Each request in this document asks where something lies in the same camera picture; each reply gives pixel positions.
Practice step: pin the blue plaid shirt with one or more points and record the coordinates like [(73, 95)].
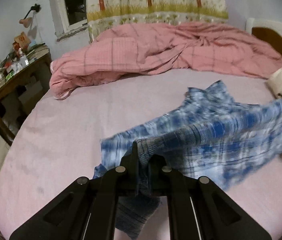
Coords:
[(208, 135)]

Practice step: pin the dark wooden desk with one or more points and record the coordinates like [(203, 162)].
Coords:
[(20, 94)]

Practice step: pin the orange snack bag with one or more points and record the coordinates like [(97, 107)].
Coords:
[(21, 41)]

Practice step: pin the white wooden headboard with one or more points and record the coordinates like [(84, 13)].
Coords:
[(266, 30)]

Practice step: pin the clear spray bottle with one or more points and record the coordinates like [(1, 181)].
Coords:
[(23, 59)]

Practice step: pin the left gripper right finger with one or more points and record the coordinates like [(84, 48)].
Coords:
[(198, 208)]

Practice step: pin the white framed window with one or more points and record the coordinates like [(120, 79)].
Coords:
[(69, 17)]

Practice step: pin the pink plaid duvet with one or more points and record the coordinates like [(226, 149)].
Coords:
[(154, 48)]

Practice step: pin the tree print curtain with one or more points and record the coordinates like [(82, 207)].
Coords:
[(105, 14)]

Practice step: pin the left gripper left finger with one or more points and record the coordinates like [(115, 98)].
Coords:
[(86, 209)]

